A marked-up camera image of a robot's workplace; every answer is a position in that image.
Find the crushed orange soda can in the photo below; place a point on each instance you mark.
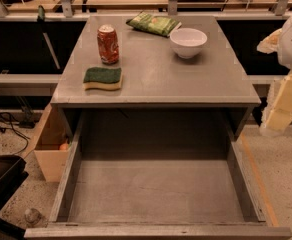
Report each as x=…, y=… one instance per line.
x=108, y=44

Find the black chair base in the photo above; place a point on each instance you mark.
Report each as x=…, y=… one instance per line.
x=12, y=175

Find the grey cabinet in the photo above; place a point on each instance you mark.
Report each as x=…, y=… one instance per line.
x=154, y=76

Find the green chip bag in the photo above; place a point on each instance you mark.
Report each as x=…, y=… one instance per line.
x=158, y=25

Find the green and yellow sponge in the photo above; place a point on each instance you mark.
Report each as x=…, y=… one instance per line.
x=103, y=78

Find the orange ball in box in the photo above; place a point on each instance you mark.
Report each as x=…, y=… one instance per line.
x=64, y=146

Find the white ceramic bowl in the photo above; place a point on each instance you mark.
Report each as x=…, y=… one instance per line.
x=187, y=42

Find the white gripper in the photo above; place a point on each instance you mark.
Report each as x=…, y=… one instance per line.
x=279, y=112

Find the metal railing frame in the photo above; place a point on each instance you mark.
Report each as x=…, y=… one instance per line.
x=68, y=10

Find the open grey top drawer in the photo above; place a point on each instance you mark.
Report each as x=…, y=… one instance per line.
x=172, y=174

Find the green handled tool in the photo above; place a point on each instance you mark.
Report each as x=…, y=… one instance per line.
x=41, y=21

